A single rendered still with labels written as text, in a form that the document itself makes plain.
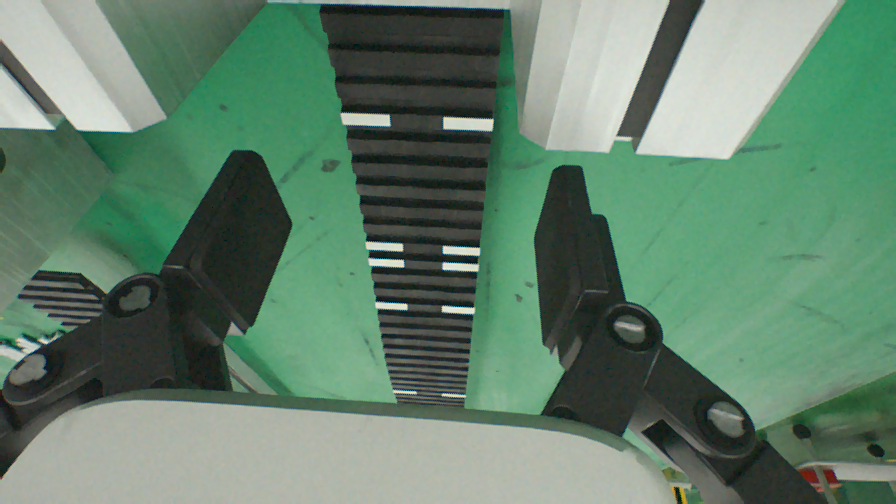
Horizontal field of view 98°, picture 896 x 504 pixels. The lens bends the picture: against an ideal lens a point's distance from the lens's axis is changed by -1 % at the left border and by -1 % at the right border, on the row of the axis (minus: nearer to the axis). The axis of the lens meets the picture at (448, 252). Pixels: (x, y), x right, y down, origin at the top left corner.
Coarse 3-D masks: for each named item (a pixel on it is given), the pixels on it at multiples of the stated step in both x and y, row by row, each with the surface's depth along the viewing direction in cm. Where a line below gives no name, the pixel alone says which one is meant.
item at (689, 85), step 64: (0, 0) 4; (64, 0) 4; (128, 0) 4; (192, 0) 5; (256, 0) 7; (320, 0) 7; (384, 0) 7; (448, 0) 7; (512, 0) 7; (576, 0) 3; (640, 0) 3; (704, 0) 3; (768, 0) 3; (832, 0) 3; (0, 64) 4; (64, 64) 4; (128, 64) 4; (192, 64) 5; (576, 64) 4; (640, 64) 4; (704, 64) 4; (768, 64) 4; (128, 128) 5; (576, 128) 4; (640, 128) 4; (704, 128) 4
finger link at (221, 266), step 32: (256, 160) 10; (224, 192) 9; (256, 192) 10; (192, 224) 9; (224, 224) 9; (256, 224) 10; (288, 224) 12; (192, 256) 8; (224, 256) 9; (256, 256) 11; (192, 288) 9; (224, 288) 9; (256, 288) 11; (96, 320) 8; (192, 320) 9; (224, 320) 10; (32, 352) 8; (64, 352) 8; (96, 352) 8; (192, 352) 9; (32, 384) 7; (64, 384) 7
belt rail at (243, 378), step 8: (224, 344) 32; (232, 352) 33; (232, 360) 33; (240, 360) 34; (232, 368) 33; (240, 368) 34; (248, 368) 36; (232, 376) 34; (240, 376) 35; (248, 376) 36; (256, 376) 37; (232, 384) 33; (240, 384) 34; (248, 384) 37; (256, 384) 37; (264, 384) 39; (248, 392) 36; (256, 392) 39; (264, 392) 39; (272, 392) 41
